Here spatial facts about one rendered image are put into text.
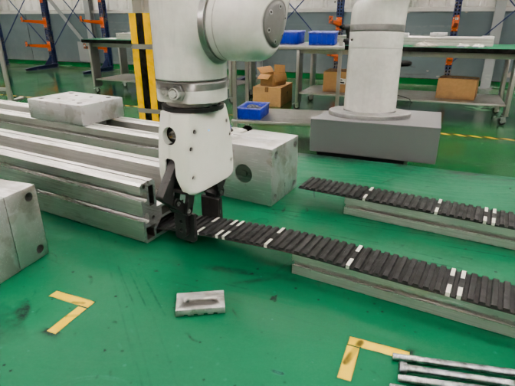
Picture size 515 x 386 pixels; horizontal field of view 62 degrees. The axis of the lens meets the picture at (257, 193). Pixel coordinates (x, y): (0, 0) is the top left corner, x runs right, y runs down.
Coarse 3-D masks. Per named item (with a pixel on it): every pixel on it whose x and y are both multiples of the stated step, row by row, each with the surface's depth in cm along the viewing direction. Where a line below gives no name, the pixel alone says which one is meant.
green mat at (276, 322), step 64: (320, 192) 74; (448, 192) 74; (512, 192) 74; (64, 256) 54; (128, 256) 54; (192, 256) 54; (256, 256) 54; (448, 256) 54; (512, 256) 54; (0, 320) 43; (128, 320) 43; (192, 320) 43; (256, 320) 43; (320, 320) 43; (384, 320) 43; (448, 320) 43; (0, 384) 35; (64, 384) 35; (128, 384) 35; (192, 384) 35; (256, 384) 35; (320, 384) 35; (384, 384) 35
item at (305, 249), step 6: (312, 234) 52; (306, 240) 51; (312, 240) 51; (318, 240) 51; (300, 246) 50; (306, 246) 50; (312, 246) 50; (294, 252) 49; (300, 252) 49; (306, 252) 48
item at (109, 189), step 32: (0, 160) 68; (32, 160) 64; (64, 160) 63; (96, 160) 68; (128, 160) 64; (64, 192) 62; (96, 192) 59; (128, 192) 56; (96, 224) 61; (128, 224) 58
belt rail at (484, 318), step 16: (304, 272) 50; (320, 272) 49; (336, 272) 48; (352, 272) 47; (352, 288) 47; (368, 288) 46; (384, 288) 46; (400, 288) 44; (416, 288) 44; (400, 304) 45; (416, 304) 44; (432, 304) 43; (448, 304) 43; (464, 304) 42; (464, 320) 42; (480, 320) 41; (496, 320) 41; (512, 320) 40; (512, 336) 40
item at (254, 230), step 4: (256, 224) 56; (264, 224) 56; (248, 228) 55; (252, 228) 55; (256, 228) 55; (260, 228) 55; (244, 232) 54; (248, 232) 54; (252, 232) 54; (256, 232) 54; (240, 236) 53; (244, 236) 53; (248, 236) 53; (252, 236) 53; (236, 240) 53; (240, 240) 52; (244, 240) 52; (248, 240) 52
